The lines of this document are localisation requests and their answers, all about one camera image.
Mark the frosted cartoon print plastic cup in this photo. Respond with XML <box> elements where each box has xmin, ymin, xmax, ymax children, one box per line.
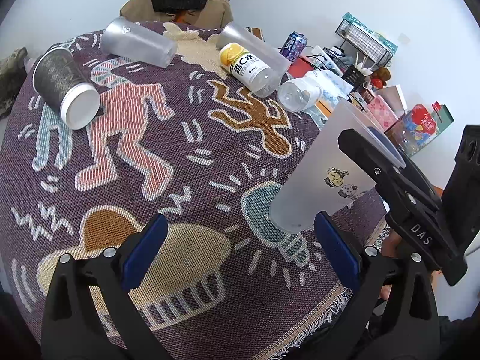
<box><xmin>269</xmin><ymin>99</ymin><xmax>405</xmax><ymax>233</ymax></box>

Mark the dark paper coffee cup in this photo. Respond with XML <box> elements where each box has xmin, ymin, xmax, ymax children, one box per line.
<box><xmin>32</xmin><ymin>47</ymin><xmax>100</xmax><ymax>130</ymax></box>

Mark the frosted plastic cup rear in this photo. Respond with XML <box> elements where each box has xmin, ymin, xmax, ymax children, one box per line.
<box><xmin>216</xmin><ymin>22</ymin><xmax>291</xmax><ymax>77</ymax></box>

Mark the frosted plastic cup left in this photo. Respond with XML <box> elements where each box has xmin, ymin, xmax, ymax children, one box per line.
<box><xmin>100</xmin><ymin>17</ymin><xmax>177</xmax><ymax>68</ymax></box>

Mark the person's right hand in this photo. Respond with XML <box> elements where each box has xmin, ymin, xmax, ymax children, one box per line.
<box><xmin>379</xmin><ymin>230</ymin><xmax>403</xmax><ymax>301</ymax></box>

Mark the brown liquid plastic bottle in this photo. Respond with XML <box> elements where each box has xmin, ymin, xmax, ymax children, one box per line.
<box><xmin>385</xmin><ymin>110</ymin><xmax>439</xmax><ymax>158</ymax></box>

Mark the pink floral box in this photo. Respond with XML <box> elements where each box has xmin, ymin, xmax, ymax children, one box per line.
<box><xmin>368</xmin><ymin>95</ymin><xmax>399</xmax><ymax>132</ymax></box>

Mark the red snack bag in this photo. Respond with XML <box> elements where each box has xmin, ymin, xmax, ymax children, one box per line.
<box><xmin>404</xmin><ymin>104</ymin><xmax>437</xmax><ymax>146</ymax></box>

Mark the brown plush toy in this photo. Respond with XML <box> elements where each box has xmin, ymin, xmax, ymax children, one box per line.
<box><xmin>370</xmin><ymin>67</ymin><xmax>391</xmax><ymax>89</ymax></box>

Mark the white tissue pack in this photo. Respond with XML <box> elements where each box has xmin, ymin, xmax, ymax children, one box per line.
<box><xmin>304</xmin><ymin>69</ymin><xmax>353</xmax><ymax>108</ymax></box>

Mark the black utensil holder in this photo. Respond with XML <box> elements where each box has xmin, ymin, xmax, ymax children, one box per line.
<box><xmin>342</xmin><ymin>65</ymin><xmax>372</xmax><ymax>89</ymax></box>

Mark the clear empty plastic bottle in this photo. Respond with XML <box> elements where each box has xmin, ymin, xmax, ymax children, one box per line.
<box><xmin>277</xmin><ymin>78</ymin><xmax>322</xmax><ymax>112</ymax></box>

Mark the purple patterned woven blanket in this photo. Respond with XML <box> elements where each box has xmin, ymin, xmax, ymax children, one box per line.
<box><xmin>1</xmin><ymin>22</ymin><xmax>351</xmax><ymax>359</ymax></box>

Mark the purple soda can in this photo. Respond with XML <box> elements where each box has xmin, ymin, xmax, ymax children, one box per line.
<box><xmin>280</xmin><ymin>32</ymin><xmax>308</xmax><ymax>63</ymax></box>

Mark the yellow cap drink bottle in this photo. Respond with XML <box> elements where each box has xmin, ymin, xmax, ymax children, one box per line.
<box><xmin>219</xmin><ymin>42</ymin><xmax>281</xmax><ymax>98</ymax></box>

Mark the black shoe rack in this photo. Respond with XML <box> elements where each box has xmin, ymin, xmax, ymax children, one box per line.
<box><xmin>0</xmin><ymin>47</ymin><xmax>28</xmax><ymax>119</ymax></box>

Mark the black wire basket shelf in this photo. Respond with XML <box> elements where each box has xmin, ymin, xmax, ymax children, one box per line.
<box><xmin>335</xmin><ymin>12</ymin><xmax>398</xmax><ymax>68</ymax></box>

